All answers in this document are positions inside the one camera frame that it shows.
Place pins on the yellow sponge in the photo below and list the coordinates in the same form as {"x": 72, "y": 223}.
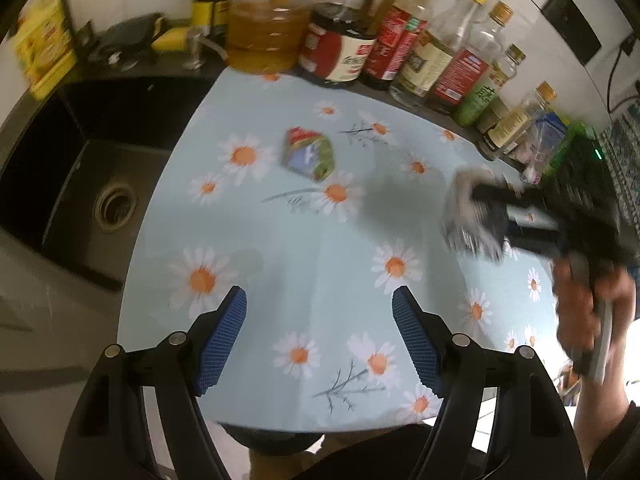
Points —
{"x": 172, "y": 37}

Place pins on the green plastic packet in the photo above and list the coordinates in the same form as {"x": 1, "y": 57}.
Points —
{"x": 575, "y": 140}

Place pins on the dark soy sauce jug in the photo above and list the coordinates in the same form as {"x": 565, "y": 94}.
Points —
{"x": 340, "y": 50}

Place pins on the person's dark clothing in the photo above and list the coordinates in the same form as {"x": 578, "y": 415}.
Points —
{"x": 370, "y": 455}

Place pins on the clear bottle cream label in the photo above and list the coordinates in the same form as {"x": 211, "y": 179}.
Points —
{"x": 422, "y": 60}

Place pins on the green label small bottle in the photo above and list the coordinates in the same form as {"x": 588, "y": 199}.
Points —
{"x": 510, "y": 75}

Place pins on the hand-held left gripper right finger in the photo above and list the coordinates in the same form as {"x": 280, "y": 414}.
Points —
{"x": 417, "y": 340}

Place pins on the red label sauce bottle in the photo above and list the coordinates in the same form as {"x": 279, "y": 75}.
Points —
{"x": 390, "y": 45}

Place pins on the blue patterned cloth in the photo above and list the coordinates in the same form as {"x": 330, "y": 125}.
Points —
{"x": 627, "y": 160}

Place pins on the glass bottle yellow label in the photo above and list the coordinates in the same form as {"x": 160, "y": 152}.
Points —
{"x": 505, "y": 130}

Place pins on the black sink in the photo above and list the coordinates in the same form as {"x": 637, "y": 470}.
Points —
{"x": 60, "y": 185}

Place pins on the yellow plastic package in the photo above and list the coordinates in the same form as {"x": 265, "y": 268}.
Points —
{"x": 42, "y": 45}

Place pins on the large clear oil bottle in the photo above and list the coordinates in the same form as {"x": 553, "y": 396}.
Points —
{"x": 265, "y": 35}

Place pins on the colourful snack packet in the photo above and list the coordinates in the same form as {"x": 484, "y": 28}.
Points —
{"x": 310, "y": 155}

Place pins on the black rag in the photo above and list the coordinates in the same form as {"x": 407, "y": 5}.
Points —
{"x": 130, "y": 35}

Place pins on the person's right hand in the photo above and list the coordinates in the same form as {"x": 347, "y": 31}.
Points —
{"x": 570, "y": 310}

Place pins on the black wall socket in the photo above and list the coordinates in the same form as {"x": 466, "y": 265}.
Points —
{"x": 570, "y": 25}

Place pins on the blue white carton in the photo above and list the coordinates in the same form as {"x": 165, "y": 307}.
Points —
{"x": 547, "y": 132}

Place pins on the clear bottle yellow cap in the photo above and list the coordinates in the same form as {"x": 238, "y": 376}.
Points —
{"x": 462, "y": 75}

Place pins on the daisy print tablecloth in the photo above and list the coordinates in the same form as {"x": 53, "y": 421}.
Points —
{"x": 300, "y": 240}

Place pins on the metal sink drain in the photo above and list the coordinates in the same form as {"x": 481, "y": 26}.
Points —
{"x": 116, "y": 206}

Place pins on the silver foil bag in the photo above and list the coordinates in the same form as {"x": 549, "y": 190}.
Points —
{"x": 465, "y": 210}

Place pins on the person's right forearm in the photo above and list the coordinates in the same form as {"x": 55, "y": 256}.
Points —
{"x": 600, "y": 410}

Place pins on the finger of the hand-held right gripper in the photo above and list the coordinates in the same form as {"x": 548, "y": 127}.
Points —
{"x": 525, "y": 197}
{"x": 530, "y": 242}

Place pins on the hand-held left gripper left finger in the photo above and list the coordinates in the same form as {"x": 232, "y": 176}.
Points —
{"x": 222, "y": 340}

